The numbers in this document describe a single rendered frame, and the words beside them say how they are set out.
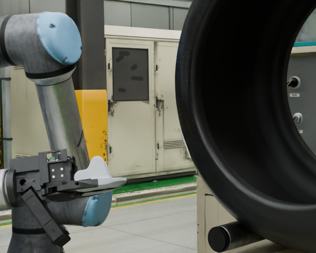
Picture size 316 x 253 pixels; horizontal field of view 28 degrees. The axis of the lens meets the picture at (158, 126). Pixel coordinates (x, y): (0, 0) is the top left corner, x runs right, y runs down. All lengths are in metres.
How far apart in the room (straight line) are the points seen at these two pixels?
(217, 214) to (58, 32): 0.80
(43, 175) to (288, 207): 0.43
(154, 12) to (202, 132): 10.40
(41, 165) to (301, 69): 0.87
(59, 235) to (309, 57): 0.91
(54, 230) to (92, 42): 5.74
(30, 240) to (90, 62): 5.24
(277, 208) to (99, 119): 5.87
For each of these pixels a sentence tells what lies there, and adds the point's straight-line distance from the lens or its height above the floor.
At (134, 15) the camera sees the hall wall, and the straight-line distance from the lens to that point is 11.16.
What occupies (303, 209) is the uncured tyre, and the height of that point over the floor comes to 0.97.
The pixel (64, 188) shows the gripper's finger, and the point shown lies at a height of 0.99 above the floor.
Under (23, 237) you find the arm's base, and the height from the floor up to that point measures 0.80.
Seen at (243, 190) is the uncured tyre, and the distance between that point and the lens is 1.04.
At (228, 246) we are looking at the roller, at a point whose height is 0.89.
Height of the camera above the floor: 1.15
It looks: 3 degrees down
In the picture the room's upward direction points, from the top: 1 degrees counter-clockwise
